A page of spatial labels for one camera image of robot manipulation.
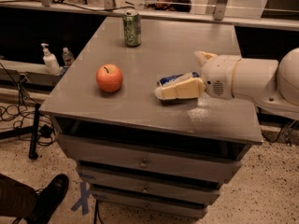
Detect blue tape cross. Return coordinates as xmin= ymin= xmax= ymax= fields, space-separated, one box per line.
xmin=71 ymin=180 xmax=95 ymax=217

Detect black stand leg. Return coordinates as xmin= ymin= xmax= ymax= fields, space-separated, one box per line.
xmin=0 ymin=104 xmax=40 ymax=160

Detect clear plastic bottle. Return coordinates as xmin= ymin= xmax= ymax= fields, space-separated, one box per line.
xmin=62 ymin=48 xmax=75 ymax=67

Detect blue pepsi can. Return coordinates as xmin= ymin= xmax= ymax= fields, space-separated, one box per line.
xmin=157 ymin=72 xmax=199 ymax=87

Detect bottom grey drawer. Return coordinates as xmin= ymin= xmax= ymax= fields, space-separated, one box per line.
xmin=89 ymin=188 xmax=209 ymax=220

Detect top grey drawer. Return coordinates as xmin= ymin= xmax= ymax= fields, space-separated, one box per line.
xmin=57 ymin=134 xmax=241 ymax=182

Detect middle grey drawer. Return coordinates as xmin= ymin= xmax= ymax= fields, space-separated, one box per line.
xmin=77 ymin=165 xmax=220 ymax=204

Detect black tangled cables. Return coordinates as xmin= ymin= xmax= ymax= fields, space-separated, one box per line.
xmin=0 ymin=63 xmax=57 ymax=147

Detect grey drawer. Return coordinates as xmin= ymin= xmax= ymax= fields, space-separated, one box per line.
xmin=89 ymin=188 xmax=209 ymax=220
xmin=77 ymin=165 xmax=220 ymax=204
xmin=57 ymin=134 xmax=241 ymax=182

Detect white pump bottle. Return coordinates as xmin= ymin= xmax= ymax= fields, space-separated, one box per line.
xmin=41 ymin=43 xmax=60 ymax=76

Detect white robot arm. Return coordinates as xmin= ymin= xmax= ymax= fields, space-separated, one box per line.
xmin=154 ymin=49 xmax=299 ymax=120

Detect green soda can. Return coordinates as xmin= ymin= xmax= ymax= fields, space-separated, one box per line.
xmin=122 ymin=9 xmax=141 ymax=47

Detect black shoe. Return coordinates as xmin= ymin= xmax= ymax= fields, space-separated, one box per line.
xmin=25 ymin=174 xmax=69 ymax=224

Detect brown trouser leg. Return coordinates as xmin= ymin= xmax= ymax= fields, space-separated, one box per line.
xmin=0 ymin=174 xmax=37 ymax=217

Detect grey drawer cabinet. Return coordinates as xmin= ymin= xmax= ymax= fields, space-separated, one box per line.
xmin=41 ymin=18 xmax=262 ymax=209

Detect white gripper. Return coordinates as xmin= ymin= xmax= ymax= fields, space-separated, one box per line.
xmin=154 ymin=50 xmax=241 ymax=101

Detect grey metal railing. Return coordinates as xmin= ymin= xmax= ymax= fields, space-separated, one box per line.
xmin=0 ymin=0 xmax=299 ymax=31

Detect red apple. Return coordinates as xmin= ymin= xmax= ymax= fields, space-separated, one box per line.
xmin=96 ymin=63 xmax=123 ymax=92

